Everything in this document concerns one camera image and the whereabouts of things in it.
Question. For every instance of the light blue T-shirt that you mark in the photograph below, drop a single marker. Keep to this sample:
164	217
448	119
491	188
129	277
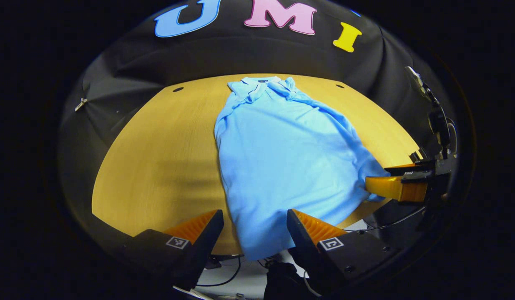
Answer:
282	166

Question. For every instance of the black backdrop cloth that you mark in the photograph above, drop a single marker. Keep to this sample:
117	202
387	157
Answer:
261	54

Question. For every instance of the white backdrop clip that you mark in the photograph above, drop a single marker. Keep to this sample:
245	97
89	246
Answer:
81	104

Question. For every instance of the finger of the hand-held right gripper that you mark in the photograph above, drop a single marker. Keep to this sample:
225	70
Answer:
390	188
407	171

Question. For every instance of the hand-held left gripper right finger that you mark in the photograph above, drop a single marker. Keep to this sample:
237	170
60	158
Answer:
303	254

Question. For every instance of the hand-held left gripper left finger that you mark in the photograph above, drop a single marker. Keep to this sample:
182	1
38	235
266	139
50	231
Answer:
203	250

